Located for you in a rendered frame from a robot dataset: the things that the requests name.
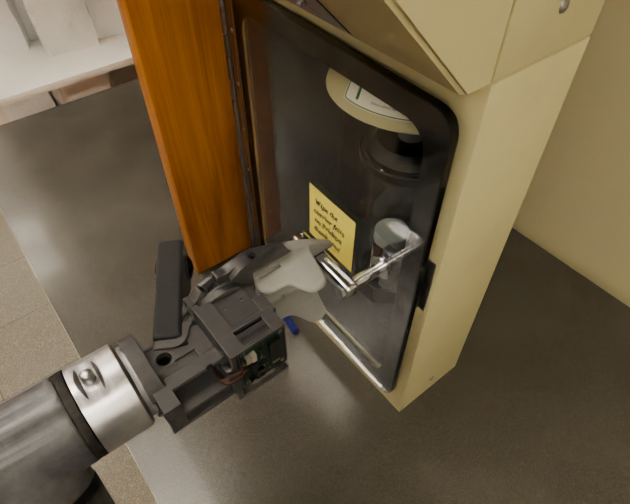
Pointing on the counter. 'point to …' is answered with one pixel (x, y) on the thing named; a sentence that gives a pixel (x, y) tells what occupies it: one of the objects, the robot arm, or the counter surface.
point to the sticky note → (332, 226)
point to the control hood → (431, 35)
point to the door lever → (346, 285)
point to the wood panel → (191, 120)
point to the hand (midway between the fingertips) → (315, 252)
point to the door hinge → (235, 119)
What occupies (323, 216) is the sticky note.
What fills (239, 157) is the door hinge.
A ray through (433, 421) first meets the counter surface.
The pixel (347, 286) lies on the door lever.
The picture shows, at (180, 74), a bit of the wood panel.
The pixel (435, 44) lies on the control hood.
